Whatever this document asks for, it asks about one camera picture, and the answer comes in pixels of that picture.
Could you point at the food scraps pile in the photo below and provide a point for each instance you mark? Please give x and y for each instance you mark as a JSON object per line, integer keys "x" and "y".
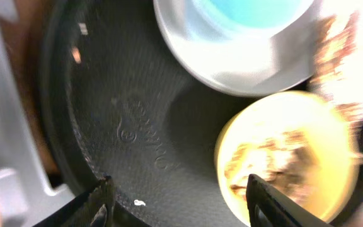
{"x": 284, "y": 161}

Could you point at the yellow plastic bowl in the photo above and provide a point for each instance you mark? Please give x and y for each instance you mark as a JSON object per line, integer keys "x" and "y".
{"x": 335, "y": 174}

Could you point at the light blue plastic cup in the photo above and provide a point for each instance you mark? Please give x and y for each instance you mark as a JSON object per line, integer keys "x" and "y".
{"x": 251, "y": 18}

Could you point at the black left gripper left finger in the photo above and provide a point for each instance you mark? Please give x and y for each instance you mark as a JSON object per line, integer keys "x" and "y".
{"x": 93, "y": 208}

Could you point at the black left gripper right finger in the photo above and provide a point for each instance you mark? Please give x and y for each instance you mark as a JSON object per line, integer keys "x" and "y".
{"x": 269, "y": 207}

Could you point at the grey plastic dishwasher rack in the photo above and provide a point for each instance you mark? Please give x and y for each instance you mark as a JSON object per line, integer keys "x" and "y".
{"x": 26, "y": 195}

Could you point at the grey round plate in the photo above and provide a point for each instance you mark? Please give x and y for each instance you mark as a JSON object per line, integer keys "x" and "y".
{"x": 239, "y": 66}

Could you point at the black round tray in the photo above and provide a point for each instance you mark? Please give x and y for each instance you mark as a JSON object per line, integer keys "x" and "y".
{"x": 115, "y": 102}

